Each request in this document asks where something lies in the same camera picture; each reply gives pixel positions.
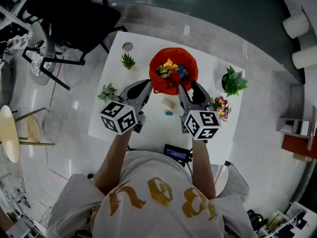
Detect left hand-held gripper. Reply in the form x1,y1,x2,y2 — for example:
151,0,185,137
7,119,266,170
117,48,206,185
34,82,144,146
99,79,153,135

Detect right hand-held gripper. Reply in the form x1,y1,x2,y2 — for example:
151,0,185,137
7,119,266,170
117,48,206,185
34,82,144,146
178,81,222,141

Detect beige wooden block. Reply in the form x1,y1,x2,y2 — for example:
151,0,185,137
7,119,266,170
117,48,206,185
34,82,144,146
162,97,176,109

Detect pile of coloured wooden blocks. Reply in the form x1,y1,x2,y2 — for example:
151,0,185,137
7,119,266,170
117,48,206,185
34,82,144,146
156,58,190,85

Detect person's right forearm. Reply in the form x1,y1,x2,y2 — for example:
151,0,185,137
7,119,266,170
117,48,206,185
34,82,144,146
192,139,216,200

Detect person's left forearm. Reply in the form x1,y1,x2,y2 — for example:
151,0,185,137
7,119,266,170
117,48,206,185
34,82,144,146
94,129,134,195

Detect pink flower plant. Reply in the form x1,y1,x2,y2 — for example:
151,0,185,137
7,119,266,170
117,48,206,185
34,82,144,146
210,95,232,121

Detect grey green succulent plant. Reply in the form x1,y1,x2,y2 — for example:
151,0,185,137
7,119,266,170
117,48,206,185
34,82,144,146
97,82,122,103

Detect small spiky green plant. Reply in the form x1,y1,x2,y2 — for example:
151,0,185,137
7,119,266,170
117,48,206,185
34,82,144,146
120,52,136,70

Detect large green succulent plant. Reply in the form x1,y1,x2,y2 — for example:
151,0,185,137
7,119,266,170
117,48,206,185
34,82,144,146
221,65,249,98

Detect cream bucket with orange liner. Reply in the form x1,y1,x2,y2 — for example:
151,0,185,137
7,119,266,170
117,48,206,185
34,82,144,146
149,47,199,96

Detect black screen device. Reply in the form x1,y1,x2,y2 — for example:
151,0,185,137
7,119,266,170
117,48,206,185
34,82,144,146
163,144,193,162

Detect person's white printed T-shirt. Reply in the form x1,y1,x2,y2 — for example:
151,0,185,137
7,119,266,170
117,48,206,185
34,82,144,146
46,150,258,238

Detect grey padded chair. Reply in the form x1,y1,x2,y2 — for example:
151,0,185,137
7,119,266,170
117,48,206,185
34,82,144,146
210,160,251,203

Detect black mesh office chair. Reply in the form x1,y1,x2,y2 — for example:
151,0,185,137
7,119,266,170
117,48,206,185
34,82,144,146
22,0,128,66

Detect grey chair with black legs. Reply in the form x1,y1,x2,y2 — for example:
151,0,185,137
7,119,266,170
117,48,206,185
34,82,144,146
21,21,71,91

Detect grey open shelf unit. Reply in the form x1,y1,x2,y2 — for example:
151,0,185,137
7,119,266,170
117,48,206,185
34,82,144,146
276,105,317,151

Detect red brown board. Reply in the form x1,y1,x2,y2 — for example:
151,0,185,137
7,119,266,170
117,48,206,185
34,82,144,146
281,134,317,160

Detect wooden stool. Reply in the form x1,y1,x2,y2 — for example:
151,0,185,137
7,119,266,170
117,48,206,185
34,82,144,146
14,107,55,147

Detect white cylindrical pillar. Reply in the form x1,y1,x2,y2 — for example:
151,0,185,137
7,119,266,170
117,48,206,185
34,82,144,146
291,45,317,69
282,8,310,40

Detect black headset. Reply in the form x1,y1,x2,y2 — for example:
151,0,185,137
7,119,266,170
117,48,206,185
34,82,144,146
247,209,264,230

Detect round wooden table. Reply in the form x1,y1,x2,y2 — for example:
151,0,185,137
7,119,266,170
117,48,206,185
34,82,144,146
0,105,20,164

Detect white shelf rack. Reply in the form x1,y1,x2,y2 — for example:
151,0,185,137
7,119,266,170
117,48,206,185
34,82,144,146
0,0,34,59

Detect tape roll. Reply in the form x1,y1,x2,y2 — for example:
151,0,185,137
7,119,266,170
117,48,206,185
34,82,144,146
266,211,287,232

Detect white storage bin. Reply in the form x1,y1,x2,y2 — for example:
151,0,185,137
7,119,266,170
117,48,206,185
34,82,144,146
247,201,313,238

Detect white metal rack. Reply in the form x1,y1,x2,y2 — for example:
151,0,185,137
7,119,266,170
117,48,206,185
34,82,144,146
0,174,33,238

